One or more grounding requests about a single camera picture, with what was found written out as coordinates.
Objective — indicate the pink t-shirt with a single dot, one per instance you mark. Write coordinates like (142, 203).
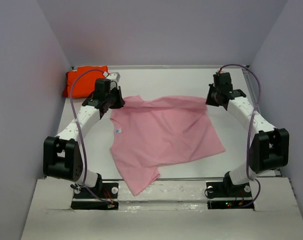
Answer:
(169, 130)

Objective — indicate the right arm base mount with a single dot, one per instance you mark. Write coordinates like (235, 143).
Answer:
(223, 195)

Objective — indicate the aluminium table edge rail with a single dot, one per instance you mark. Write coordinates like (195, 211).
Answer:
(154, 67)

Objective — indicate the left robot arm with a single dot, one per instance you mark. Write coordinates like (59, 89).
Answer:
(64, 154)

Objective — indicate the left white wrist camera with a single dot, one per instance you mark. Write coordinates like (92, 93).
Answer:
(114, 77)

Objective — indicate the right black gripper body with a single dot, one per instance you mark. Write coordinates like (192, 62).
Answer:
(212, 98)

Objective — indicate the folded orange t-shirt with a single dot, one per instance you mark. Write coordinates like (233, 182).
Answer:
(86, 84)

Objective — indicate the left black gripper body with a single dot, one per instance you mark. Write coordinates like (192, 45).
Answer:
(107, 99)

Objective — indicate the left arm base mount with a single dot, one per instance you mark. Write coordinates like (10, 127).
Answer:
(102, 197)

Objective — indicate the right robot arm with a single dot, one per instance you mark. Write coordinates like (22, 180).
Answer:
(267, 146)

